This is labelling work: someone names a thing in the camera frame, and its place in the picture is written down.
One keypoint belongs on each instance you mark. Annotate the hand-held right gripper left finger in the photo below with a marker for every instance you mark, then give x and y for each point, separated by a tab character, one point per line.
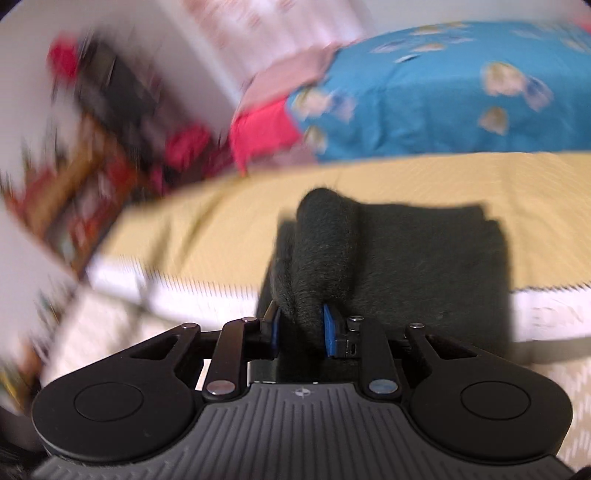
273	328

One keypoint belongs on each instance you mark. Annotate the cluttered dark shelf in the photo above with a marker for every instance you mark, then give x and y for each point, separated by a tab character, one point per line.
101	138

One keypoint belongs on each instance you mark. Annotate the red bed sheet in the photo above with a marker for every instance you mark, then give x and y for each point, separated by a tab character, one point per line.
258	134

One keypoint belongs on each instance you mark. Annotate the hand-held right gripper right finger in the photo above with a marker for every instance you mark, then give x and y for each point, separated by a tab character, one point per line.
329	333

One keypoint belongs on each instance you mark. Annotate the pink cloth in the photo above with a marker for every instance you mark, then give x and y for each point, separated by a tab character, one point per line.
286	74

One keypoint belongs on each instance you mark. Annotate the blue floral quilt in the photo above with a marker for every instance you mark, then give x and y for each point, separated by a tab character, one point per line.
415	92

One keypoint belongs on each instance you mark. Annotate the yellow and white quilted blanket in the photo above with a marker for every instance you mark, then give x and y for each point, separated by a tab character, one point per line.
207	221

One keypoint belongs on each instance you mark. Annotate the dark green sweater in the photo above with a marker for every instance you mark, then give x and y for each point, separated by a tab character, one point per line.
415	258

